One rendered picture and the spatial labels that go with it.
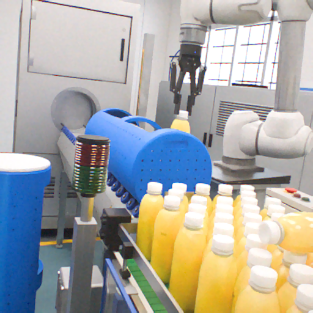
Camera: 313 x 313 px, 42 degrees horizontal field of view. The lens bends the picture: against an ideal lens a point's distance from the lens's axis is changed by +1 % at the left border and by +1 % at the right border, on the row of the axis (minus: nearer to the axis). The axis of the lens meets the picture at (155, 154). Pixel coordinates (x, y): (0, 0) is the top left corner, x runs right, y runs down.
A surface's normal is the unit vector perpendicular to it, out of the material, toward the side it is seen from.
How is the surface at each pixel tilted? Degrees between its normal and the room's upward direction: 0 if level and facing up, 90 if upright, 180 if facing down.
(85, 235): 90
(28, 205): 90
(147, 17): 90
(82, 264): 90
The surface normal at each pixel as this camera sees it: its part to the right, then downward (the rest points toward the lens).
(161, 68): 0.46, 0.20
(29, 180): 0.69, 0.19
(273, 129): -0.67, 0.06
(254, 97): -0.88, -0.02
